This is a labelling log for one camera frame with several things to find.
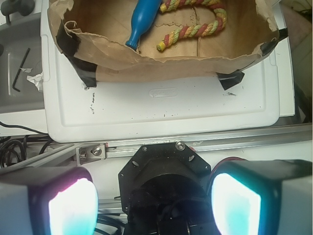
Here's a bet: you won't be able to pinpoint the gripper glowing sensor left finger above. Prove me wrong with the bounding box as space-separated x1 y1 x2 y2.
0 166 98 235

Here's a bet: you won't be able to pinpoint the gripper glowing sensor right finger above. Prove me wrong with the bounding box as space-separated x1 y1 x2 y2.
210 160 313 235

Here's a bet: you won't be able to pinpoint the blue plastic bottle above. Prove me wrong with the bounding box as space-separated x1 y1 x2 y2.
126 0 162 50

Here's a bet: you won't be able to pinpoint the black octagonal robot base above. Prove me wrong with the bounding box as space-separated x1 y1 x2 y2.
118 143 212 235

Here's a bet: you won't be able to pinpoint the white plastic bin lid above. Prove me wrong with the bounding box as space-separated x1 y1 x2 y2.
41 0 295 142

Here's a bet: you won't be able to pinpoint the grey plastic container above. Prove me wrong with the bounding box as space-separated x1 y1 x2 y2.
0 13 44 114

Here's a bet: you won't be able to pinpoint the black allen key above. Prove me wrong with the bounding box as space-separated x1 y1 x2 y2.
12 48 31 92

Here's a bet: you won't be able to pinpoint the crumpled white paper scrap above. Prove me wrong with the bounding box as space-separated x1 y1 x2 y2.
22 68 44 93

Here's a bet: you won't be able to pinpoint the brown paper bag tray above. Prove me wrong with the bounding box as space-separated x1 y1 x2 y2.
47 0 288 87

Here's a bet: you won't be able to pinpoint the aluminium extrusion rail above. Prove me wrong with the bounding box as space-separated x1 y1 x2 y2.
0 123 313 169

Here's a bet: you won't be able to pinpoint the metal corner bracket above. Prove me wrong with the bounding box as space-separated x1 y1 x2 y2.
76 144 107 166

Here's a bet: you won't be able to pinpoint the black cables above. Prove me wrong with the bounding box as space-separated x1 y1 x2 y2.
0 121 56 168

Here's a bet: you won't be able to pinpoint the multicolour twisted rope toy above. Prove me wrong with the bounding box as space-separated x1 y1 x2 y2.
156 0 227 52

